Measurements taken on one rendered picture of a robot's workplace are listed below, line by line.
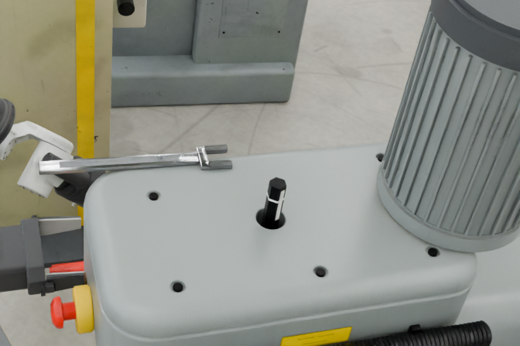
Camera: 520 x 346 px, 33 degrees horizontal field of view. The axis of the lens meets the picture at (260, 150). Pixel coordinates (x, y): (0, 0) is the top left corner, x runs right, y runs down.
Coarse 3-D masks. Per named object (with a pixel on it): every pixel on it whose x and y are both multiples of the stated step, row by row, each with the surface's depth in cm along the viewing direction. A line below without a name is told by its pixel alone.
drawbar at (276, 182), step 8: (272, 184) 105; (280, 184) 105; (272, 192) 105; (280, 192) 105; (264, 208) 109; (272, 208) 107; (264, 216) 109; (272, 216) 108; (264, 224) 109; (272, 224) 109
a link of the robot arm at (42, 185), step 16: (48, 144) 172; (32, 160) 172; (48, 160) 168; (32, 176) 171; (48, 176) 172; (64, 176) 170; (80, 176) 172; (32, 192) 175; (48, 192) 173; (64, 192) 176; (80, 192) 176
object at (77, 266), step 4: (56, 264) 123; (60, 264) 123; (64, 264) 123; (68, 264) 123; (72, 264) 123; (76, 264) 123; (80, 264) 123; (52, 268) 122; (56, 268) 122; (60, 268) 122; (64, 268) 122; (68, 268) 122; (72, 268) 122; (76, 268) 122; (80, 268) 122; (52, 272) 122
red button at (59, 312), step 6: (54, 300) 110; (60, 300) 109; (54, 306) 109; (60, 306) 109; (66, 306) 110; (72, 306) 110; (54, 312) 109; (60, 312) 109; (66, 312) 110; (72, 312) 110; (54, 318) 109; (60, 318) 109; (66, 318) 110; (72, 318) 110; (54, 324) 110; (60, 324) 109
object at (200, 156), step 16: (64, 160) 111; (80, 160) 111; (96, 160) 112; (112, 160) 112; (128, 160) 112; (144, 160) 113; (160, 160) 113; (176, 160) 114; (192, 160) 114; (224, 160) 115
